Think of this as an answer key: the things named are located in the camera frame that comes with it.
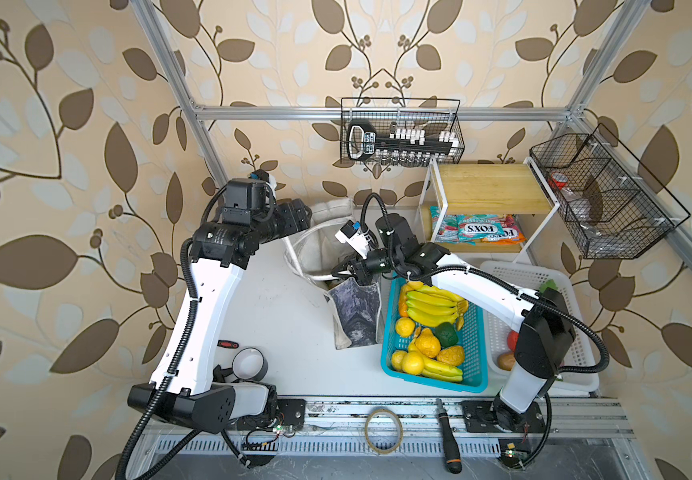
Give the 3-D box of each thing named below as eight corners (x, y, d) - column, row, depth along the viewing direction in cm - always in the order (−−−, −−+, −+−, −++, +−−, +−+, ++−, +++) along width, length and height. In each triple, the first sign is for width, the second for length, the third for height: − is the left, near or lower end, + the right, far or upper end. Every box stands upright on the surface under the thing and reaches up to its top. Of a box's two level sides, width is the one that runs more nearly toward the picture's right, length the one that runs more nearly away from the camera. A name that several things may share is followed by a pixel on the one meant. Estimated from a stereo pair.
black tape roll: (234, 381, 82) (228, 376, 78) (241, 353, 87) (235, 347, 83) (265, 381, 82) (261, 376, 78) (270, 353, 87) (266, 347, 83)
